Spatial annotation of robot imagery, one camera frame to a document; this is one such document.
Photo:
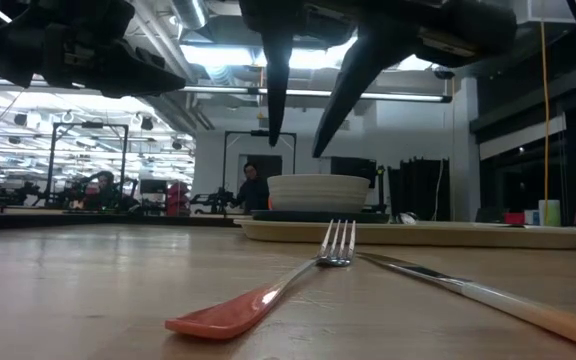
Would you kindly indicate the green and white cup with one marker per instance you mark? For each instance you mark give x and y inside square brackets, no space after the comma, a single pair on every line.
[550,214]

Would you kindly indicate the black wall monitor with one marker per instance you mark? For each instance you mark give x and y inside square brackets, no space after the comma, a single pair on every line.
[353,165]

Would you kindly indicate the white ribbed bowl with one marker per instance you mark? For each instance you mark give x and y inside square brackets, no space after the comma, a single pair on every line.
[318,192]

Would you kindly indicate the long ceiling light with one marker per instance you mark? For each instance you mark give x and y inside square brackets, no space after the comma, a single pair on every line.
[393,95]

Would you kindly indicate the black frame stand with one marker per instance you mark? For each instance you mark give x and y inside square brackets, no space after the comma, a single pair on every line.
[238,133]
[88,125]

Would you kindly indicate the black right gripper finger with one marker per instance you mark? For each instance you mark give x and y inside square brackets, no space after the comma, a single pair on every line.
[278,75]
[363,65]

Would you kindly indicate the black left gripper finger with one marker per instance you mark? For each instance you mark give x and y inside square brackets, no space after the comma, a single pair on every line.
[138,72]

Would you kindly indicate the blue and white box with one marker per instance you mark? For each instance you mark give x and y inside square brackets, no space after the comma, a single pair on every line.
[531,217]

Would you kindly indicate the black background robot arm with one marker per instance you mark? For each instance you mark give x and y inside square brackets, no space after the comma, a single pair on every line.
[215,200]

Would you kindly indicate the red box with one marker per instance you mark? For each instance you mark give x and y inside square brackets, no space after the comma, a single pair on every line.
[514,218]

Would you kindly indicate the beige plastic tray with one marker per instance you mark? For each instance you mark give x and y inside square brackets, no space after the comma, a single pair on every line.
[418,236]

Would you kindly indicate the person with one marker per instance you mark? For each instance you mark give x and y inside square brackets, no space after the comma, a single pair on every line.
[253,192]
[102,192]

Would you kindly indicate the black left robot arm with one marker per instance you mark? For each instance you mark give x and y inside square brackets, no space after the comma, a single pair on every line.
[43,12]

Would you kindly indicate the dark teal plate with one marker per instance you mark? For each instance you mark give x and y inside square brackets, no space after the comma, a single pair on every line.
[268,216]

